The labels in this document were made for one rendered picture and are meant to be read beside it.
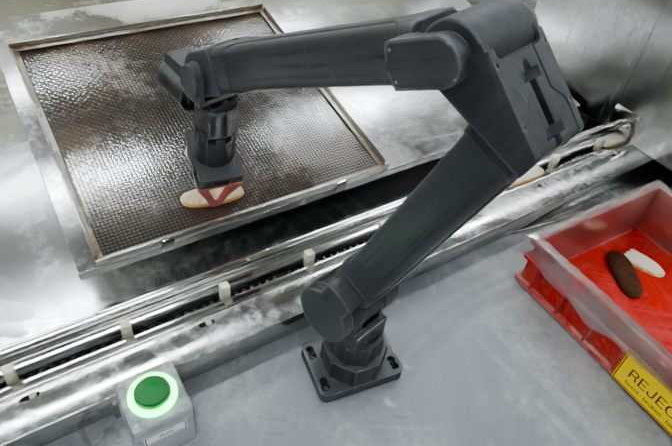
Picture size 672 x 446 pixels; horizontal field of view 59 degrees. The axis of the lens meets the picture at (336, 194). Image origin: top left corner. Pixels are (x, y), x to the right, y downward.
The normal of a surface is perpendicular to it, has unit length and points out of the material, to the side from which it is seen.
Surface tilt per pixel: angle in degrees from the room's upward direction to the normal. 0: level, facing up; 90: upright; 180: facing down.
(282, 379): 0
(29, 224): 0
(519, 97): 44
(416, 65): 90
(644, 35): 90
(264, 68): 93
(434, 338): 0
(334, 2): 10
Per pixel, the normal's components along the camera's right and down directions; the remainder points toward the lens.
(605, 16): -0.84, 0.29
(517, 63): 0.56, -0.18
